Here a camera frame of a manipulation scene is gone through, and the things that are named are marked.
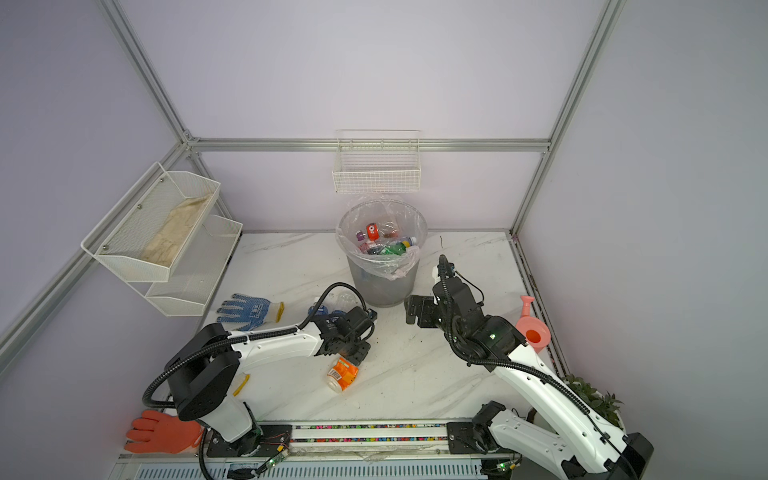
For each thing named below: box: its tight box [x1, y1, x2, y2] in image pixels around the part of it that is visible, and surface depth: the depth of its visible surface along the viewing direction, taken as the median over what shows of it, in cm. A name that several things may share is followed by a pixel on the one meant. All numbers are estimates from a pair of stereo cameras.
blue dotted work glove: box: [216, 294, 285, 331], surface depth 100 cm
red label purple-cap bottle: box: [356, 222, 380, 242], surface depth 95 cm
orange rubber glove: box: [124, 410, 203, 454], surface depth 75 cm
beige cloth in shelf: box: [141, 194, 213, 267], surface depth 80 cm
